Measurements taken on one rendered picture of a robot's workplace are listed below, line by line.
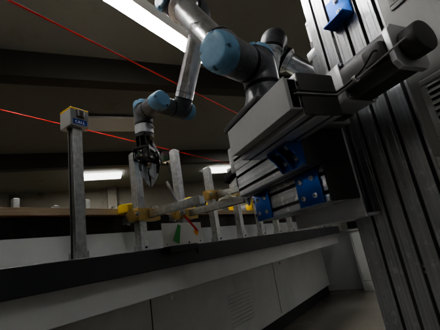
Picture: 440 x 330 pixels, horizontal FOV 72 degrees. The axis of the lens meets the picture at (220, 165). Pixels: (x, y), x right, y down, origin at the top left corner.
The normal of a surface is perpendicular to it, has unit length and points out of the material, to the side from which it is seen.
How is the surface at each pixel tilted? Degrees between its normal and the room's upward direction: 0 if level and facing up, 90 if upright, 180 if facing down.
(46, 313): 90
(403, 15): 90
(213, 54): 97
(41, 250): 90
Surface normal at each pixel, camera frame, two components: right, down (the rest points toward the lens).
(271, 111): -0.92, 0.04
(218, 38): -0.66, 0.02
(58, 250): 0.80, -0.28
